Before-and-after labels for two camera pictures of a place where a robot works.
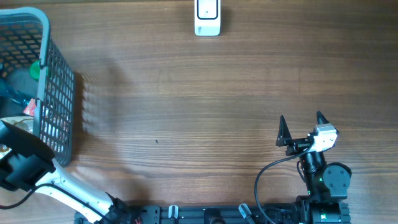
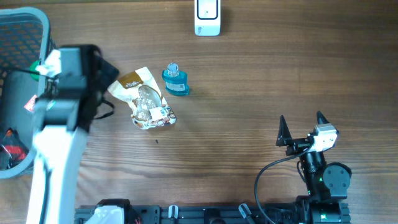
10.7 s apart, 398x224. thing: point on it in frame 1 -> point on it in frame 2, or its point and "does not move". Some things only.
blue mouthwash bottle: x=7 y=89 -> x=176 y=81
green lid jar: x=34 y=70 does not move
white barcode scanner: x=207 y=17 does not move
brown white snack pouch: x=25 y=122 -> x=138 y=89
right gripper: x=284 y=139 does not move
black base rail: x=234 y=213 does not move
